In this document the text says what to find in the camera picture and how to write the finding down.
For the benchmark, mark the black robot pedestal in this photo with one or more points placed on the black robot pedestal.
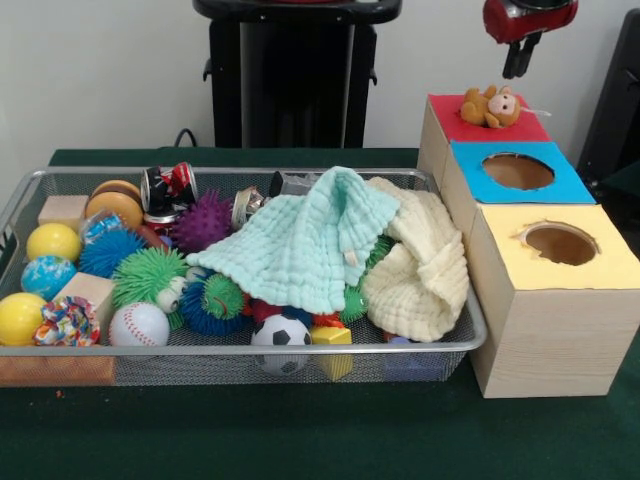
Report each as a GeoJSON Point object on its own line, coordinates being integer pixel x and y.
{"type": "Point", "coordinates": [300, 75]}

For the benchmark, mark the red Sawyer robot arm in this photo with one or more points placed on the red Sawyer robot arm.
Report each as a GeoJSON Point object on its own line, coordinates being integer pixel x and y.
{"type": "Point", "coordinates": [542, 2]}

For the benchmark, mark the black and white soccer ball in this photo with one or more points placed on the black and white soccer ball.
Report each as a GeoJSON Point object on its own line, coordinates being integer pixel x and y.
{"type": "Point", "coordinates": [280, 332]}

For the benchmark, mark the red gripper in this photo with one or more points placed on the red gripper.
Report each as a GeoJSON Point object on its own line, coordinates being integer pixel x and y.
{"type": "Point", "coordinates": [530, 20]}

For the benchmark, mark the white baseball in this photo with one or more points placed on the white baseball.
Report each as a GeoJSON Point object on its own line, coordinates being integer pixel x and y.
{"type": "Point", "coordinates": [139, 327]}

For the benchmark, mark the green spiky toy with eyes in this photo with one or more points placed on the green spiky toy with eyes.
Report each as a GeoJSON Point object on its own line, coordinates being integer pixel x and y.
{"type": "Point", "coordinates": [145, 275]}

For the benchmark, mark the blue globe ball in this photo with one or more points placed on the blue globe ball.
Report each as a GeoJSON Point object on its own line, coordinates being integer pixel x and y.
{"type": "Point", "coordinates": [47, 277]}

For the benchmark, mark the dark green table cloth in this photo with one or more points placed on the dark green table cloth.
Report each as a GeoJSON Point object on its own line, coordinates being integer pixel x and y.
{"type": "Point", "coordinates": [300, 435]}

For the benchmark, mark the yellow ball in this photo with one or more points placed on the yellow ball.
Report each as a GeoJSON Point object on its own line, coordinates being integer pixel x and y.
{"type": "Point", "coordinates": [52, 242]}
{"type": "Point", "coordinates": [20, 317]}

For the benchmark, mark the blue spiky ball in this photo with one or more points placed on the blue spiky ball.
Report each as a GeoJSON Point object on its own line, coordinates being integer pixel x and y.
{"type": "Point", "coordinates": [110, 252]}

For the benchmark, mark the wooden box with three holes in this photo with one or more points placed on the wooden box with three holes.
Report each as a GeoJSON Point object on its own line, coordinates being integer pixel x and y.
{"type": "Point", "coordinates": [550, 340]}

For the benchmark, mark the cream waffle cloth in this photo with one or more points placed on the cream waffle cloth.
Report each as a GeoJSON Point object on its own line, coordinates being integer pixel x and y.
{"type": "Point", "coordinates": [415, 300]}

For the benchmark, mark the toy hamburger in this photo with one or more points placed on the toy hamburger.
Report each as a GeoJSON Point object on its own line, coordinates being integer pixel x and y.
{"type": "Point", "coordinates": [115, 205]}

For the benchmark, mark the black chair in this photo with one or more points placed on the black chair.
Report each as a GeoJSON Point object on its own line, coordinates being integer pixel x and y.
{"type": "Point", "coordinates": [615, 125]}

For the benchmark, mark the mint green waffle cloth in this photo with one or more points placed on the mint green waffle cloth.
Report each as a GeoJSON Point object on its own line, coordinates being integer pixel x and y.
{"type": "Point", "coordinates": [290, 250]}

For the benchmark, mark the brown plush monkey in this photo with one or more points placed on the brown plush monkey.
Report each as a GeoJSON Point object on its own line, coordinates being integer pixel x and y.
{"type": "Point", "coordinates": [480, 107]}

